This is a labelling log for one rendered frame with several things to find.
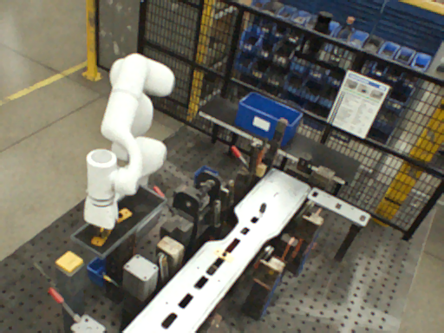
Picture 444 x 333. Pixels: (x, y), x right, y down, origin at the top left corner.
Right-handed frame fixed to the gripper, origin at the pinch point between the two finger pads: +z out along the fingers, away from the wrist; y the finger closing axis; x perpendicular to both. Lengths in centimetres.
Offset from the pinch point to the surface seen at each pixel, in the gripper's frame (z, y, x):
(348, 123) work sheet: -1, 78, 119
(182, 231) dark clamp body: 11.6, 23.1, 22.6
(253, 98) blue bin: 6, 28, 129
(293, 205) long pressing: 19, 63, 67
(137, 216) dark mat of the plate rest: 2.6, 7.2, 14.3
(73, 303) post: 21.0, -2.3, -16.8
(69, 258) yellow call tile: 2.5, -4.8, -13.0
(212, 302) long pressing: 18.6, 42.8, 1.3
